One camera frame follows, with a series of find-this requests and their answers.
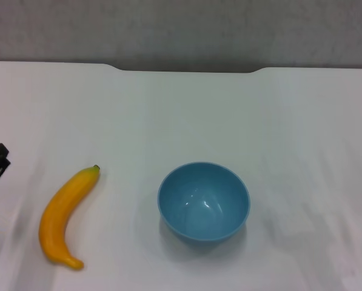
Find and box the blue bowl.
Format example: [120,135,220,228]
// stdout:
[157,161,251,243]

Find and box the yellow banana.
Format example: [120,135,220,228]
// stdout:
[38,164,101,271]

